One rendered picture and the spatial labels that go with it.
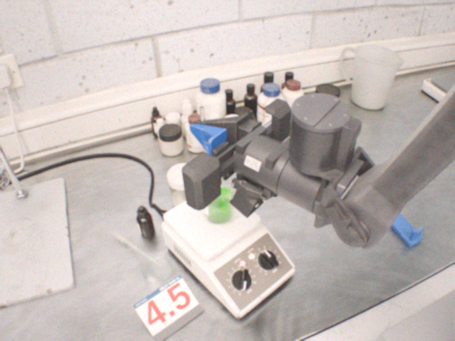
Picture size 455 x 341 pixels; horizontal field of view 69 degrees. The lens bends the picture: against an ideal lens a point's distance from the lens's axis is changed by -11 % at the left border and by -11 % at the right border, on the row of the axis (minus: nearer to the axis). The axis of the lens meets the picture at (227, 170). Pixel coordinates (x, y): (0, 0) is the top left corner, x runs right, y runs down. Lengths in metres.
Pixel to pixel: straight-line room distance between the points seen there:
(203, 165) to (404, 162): 0.20
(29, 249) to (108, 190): 0.21
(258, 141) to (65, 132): 0.62
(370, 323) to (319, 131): 0.38
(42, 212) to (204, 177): 0.49
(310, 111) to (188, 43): 0.63
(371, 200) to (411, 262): 0.38
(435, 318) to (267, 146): 0.32
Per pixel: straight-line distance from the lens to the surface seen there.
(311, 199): 0.39
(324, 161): 0.36
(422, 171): 0.32
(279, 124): 0.49
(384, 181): 0.34
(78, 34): 0.90
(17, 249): 0.78
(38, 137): 0.96
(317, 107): 0.36
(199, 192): 0.40
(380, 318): 0.64
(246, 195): 0.45
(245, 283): 0.57
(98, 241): 0.73
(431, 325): 0.54
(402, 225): 0.76
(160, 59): 0.95
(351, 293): 0.65
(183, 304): 0.61
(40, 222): 0.80
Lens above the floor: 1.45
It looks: 42 degrees down
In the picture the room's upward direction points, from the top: 2 degrees counter-clockwise
